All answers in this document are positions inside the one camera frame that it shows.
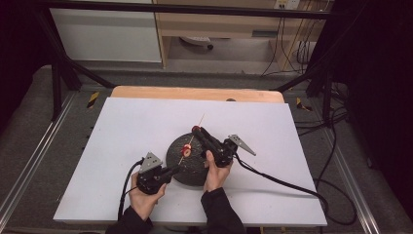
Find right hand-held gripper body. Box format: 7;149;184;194
211;134;257;169

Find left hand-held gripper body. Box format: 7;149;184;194
135;151;169;196

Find thin bamboo skewer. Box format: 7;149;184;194
177;113;207;166

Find black round plate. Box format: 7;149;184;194
165;132;212;187

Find person's left hand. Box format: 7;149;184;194
129;172;168;222

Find person's right hand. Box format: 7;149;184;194
203;149;234;194

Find wooden table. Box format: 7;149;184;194
110;85;285;104

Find white board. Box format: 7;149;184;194
53;97;328;227

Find yellow black tape strip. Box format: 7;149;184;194
86;91;100;109
295;97;313;112

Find white foot with black caster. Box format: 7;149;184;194
179;35;214;51

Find light wooden shelf unit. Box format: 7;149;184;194
152;0;329;71

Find white cabinet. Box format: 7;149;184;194
49;0;163;63

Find black curtain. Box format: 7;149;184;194
311;0;413;222
0;0;55;131

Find left hand-held gripper cable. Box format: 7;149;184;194
117;158;145;222

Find hand-held gripper cable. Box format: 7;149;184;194
233;153;358;226
117;158;145;222

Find right hand-held gripper cable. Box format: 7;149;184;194
233;153;358;226

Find aluminium floor rail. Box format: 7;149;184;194
0;92;78;222
311;97;382;234

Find black floor cables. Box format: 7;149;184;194
293;82;351;137

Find bundle of black hanging cables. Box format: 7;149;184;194
260;16;325;78

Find black metal frame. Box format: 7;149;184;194
32;0;346;129

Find white wall socket strip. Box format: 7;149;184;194
274;0;302;11

